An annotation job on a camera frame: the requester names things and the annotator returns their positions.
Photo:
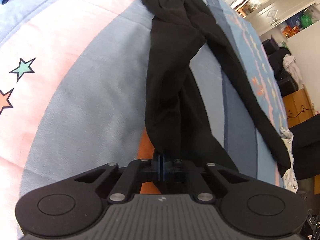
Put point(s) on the white clothes on chair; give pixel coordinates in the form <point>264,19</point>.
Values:
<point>289,64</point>

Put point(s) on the black trousers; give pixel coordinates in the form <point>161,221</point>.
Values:
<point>190,79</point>

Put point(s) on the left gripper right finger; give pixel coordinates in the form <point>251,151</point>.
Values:
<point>184,177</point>

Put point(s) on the white room door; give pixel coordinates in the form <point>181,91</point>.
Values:
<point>274,12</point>

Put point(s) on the striped star bedsheet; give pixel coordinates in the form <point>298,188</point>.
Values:
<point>73,77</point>

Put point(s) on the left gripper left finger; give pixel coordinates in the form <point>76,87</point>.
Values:
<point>128,180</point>

